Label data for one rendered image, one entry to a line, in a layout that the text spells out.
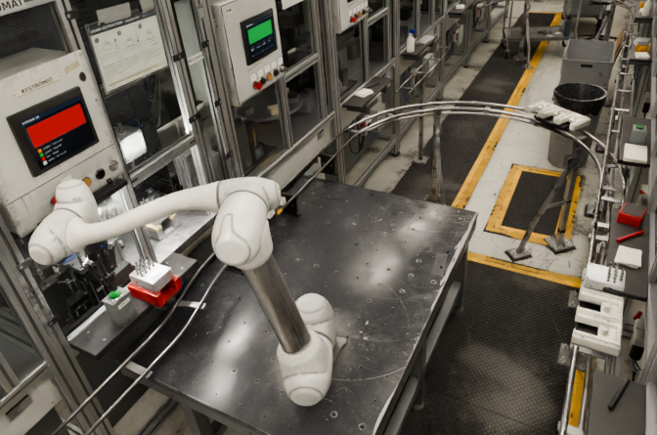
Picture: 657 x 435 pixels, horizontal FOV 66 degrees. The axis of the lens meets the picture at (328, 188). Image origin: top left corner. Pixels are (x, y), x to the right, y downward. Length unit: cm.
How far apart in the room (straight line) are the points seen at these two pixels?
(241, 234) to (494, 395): 181
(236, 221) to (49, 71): 77
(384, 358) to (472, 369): 93
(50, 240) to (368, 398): 115
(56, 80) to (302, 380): 121
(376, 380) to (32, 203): 130
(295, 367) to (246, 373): 39
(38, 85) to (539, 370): 254
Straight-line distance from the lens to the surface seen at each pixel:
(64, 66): 182
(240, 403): 199
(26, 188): 181
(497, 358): 296
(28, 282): 192
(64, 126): 181
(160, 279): 205
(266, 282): 150
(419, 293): 228
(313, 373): 173
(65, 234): 162
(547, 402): 285
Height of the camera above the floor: 227
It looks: 33 degrees down
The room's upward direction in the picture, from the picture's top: 5 degrees counter-clockwise
